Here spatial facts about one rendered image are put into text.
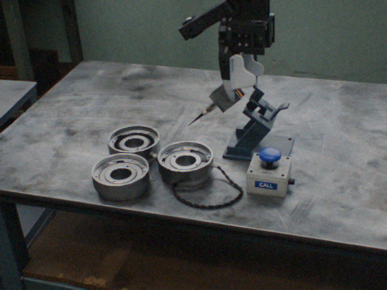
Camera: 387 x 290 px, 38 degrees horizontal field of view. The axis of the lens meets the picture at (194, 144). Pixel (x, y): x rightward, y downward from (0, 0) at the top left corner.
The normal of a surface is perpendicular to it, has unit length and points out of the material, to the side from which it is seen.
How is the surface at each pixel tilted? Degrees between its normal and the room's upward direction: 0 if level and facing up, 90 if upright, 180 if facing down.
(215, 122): 0
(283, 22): 90
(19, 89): 0
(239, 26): 87
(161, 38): 90
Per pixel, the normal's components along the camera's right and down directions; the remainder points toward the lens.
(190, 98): -0.04, -0.85
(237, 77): -0.37, 0.40
